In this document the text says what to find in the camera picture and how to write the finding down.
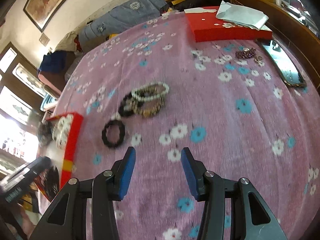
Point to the black smartphone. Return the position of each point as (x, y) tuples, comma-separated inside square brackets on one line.
[(285, 65)]

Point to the wooden headboard shelf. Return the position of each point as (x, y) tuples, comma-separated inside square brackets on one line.
[(287, 27)]

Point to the dark red polka dot scrunchie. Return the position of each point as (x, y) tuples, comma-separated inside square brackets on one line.
[(48, 185)]

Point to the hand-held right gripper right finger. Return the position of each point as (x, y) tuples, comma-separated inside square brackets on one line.
[(191, 172)]

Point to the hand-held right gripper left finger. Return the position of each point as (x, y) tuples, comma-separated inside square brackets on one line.
[(127, 172)]

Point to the pink floral bedsheet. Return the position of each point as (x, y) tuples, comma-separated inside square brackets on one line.
[(225, 130)]

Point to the beige cloth pile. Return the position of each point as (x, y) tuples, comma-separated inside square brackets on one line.
[(68, 41)]

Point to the white folded paper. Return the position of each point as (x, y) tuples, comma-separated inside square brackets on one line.
[(242, 15)]

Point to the white dotted scrunchie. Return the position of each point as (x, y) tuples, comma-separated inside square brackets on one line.
[(61, 130)]

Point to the white paper sheet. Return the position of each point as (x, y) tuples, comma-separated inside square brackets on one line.
[(200, 10)]

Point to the dark blue garment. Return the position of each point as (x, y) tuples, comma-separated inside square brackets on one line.
[(57, 61)]

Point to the small wall frame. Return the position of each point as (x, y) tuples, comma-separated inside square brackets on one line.
[(45, 40)]

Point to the red cardboard tray box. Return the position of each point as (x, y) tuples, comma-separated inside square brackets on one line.
[(72, 142)]

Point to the red box lid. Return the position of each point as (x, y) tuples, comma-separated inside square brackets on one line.
[(212, 30)]

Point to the wooden glass door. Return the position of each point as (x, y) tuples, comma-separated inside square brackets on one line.
[(15, 100)]

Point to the pink brown armchair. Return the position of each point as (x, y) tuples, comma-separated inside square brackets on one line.
[(50, 80)]

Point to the grey organza scrunchie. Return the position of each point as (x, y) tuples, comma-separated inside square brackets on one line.
[(45, 135)]

